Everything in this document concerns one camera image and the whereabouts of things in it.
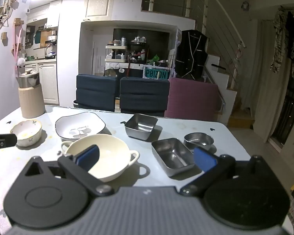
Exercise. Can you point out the stair railing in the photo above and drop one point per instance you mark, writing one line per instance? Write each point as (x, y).
(210, 12)

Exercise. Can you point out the white fluffy ornament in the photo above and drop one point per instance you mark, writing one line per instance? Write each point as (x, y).
(21, 63)

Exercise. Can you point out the white lower kitchen cabinets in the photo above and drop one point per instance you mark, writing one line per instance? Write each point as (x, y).
(47, 83)

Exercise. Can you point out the square steel container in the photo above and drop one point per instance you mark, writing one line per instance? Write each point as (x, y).
(141, 126)

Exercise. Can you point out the dark blue chair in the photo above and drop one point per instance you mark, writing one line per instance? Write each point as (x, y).
(143, 95)
(96, 93)

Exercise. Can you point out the dark glass door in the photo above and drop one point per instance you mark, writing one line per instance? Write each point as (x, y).
(291, 112)

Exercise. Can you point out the white cabinet door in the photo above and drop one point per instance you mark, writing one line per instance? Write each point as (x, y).
(98, 6)

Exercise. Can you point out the black trash bin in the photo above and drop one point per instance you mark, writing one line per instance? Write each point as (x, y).
(75, 103)

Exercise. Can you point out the white kitchen cabinets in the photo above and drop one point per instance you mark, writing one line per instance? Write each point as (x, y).
(47, 83)
(43, 13)

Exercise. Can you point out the round steel bowl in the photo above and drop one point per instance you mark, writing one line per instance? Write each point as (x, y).
(198, 140)

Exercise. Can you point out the green plastic bag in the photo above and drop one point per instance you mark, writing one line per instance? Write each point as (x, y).
(155, 58)

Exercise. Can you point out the pink ribbon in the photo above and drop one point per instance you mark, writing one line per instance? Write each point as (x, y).
(17, 44)

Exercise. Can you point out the staircase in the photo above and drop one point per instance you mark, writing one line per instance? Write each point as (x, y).
(231, 102)

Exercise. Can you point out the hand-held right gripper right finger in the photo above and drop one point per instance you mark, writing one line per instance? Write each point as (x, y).
(203, 160)

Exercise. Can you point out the white plate with dark rim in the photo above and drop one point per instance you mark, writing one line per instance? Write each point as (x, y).
(78, 124)

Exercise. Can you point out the black vest with white trim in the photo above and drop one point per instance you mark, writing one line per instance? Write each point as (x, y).
(190, 53)

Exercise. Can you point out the teal sign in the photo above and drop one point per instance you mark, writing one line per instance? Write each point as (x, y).
(156, 74)

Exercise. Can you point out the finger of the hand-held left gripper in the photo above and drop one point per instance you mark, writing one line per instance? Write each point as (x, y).
(7, 140)

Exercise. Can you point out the beige canister with steel lid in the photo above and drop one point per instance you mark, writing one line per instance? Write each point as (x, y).
(30, 100)

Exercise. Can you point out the rectangular steel container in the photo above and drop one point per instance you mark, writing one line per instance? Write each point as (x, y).
(172, 155)

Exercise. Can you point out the small floral bowl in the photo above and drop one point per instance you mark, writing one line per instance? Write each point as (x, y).
(27, 133)

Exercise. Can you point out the white upper kitchen cabinets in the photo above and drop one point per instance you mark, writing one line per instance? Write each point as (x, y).
(43, 13)

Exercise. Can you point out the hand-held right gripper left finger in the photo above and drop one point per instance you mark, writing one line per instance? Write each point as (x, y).
(88, 157)

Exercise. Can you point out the cream curtain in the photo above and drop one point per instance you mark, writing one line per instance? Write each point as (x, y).
(264, 83)

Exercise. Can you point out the white shelf cart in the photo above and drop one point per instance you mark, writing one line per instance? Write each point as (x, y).
(116, 53)

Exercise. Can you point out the wooden wall block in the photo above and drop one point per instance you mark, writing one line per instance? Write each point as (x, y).
(4, 36)
(18, 21)

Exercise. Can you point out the black and white hanging garment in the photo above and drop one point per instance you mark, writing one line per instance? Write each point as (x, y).
(288, 41)

